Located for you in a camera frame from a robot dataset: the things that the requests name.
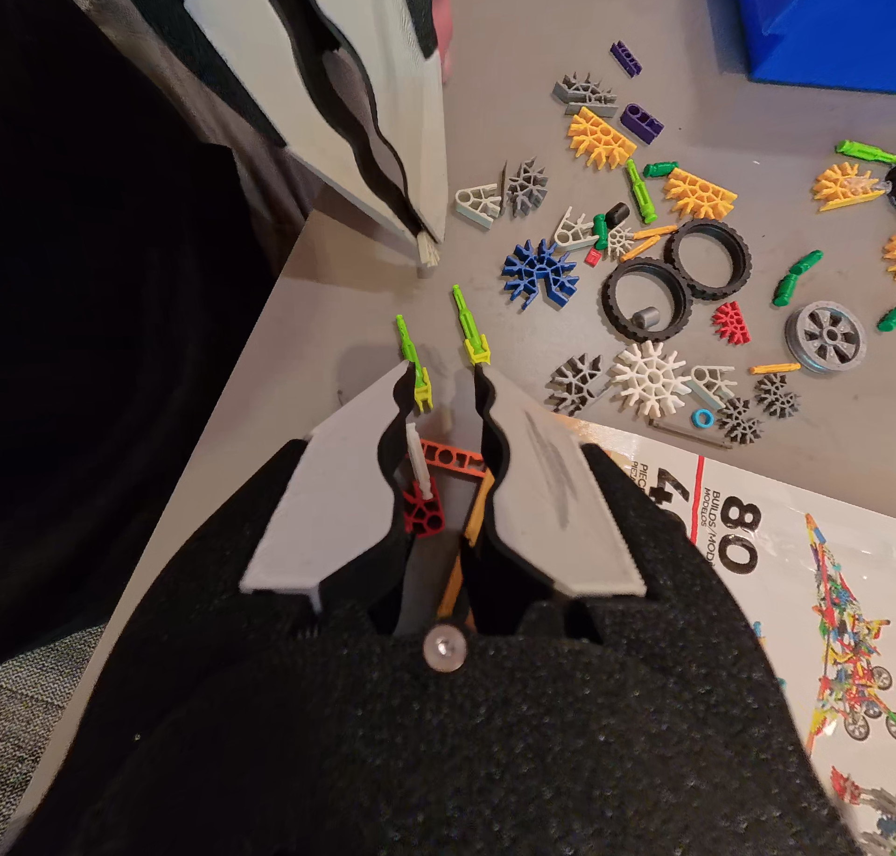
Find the person's dark clothing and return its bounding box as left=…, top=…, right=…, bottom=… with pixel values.
left=0, top=0, right=302, bottom=661

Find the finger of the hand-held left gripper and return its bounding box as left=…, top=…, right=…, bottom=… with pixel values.
left=293, top=0, right=450, bottom=246
left=184, top=0, right=424, bottom=246

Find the blue snowflake connector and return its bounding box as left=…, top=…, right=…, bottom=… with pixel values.
left=500, top=239, right=581, bottom=309

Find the long orange rod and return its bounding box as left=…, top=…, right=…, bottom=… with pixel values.
left=435, top=467, right=497, bottom=622

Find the grey wheel hub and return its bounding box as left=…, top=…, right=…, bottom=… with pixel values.
left=784, top=301, right=868, bottom=374

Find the black rubber tire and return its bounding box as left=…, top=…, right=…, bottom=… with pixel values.
left=601, top=257, right=694, bottom=344
left=661, top=219, right=753, bottom=302

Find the dark grey half-snowflake connector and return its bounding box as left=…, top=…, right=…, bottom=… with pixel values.
left=546, top=353, right=604, bottom=416

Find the small dark grey snowflake connector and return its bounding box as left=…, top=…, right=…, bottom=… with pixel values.
left=715, top=397, right=764, bottom=445
left=752, top=373, right=800, bottom=419

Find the red multi-hole connector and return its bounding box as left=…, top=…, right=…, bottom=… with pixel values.
left=401, top=478, right=447, bottom=538

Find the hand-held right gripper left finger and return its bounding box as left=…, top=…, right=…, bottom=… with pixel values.
left=240, top=360, right=421, bottom=613

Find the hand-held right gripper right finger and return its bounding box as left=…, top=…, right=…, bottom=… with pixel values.
left=473, top=362, right=648, bottom=601

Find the red white toy packaging bag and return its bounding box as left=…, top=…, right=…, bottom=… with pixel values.
left=556, top=411, right=896, bottom=856

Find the clear long rod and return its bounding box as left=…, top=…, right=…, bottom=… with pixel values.
left=647, top=418, right=732, bottom=449

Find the white rod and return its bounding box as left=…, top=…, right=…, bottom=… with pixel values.
left=405, top=422, right=435, bottom=501

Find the blue plastic storage bin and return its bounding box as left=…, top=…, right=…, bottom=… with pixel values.
left=728, top=0, right=896, bottom=95

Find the red fan connector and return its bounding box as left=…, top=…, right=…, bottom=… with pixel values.
left=710, top=301, right=751, bottom=346

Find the orange ladder piece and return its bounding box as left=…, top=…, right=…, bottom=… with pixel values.
left=419, top=439, right=486, bottom=479

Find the pale grey triangular connector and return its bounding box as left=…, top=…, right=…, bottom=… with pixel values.
left=553, top=206, right=596, bottom=251
left=455, top=184, right=505, bottom=230
left=689, top=365, right=737, bottom=409

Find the person's left hand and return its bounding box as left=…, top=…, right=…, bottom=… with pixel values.
left=430, top=0, right=457, bottom=84

